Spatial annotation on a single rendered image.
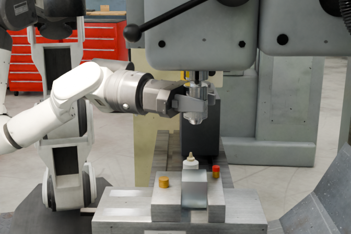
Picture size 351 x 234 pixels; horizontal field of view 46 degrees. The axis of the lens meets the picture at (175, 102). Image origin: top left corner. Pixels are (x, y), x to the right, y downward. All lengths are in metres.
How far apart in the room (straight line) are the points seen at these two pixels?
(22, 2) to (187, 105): 0.45
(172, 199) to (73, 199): 0.84
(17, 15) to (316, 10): 0.62
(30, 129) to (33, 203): 0.99
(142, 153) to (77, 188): 1.17
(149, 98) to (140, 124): 1.85
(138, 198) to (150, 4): 0.44
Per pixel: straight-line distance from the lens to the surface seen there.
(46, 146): 1.47
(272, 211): 2.94
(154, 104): 0.80
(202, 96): 0.79
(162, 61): 0.69
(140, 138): 2.68
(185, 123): 1.29
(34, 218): 1.79
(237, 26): 0.69
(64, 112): 0.90
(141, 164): 2.75
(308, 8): 0.69
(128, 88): 0.83
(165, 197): 0.86
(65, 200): 1.64
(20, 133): 0.94
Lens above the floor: 1.45
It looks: 16 degrees down
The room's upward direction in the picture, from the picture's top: straight up
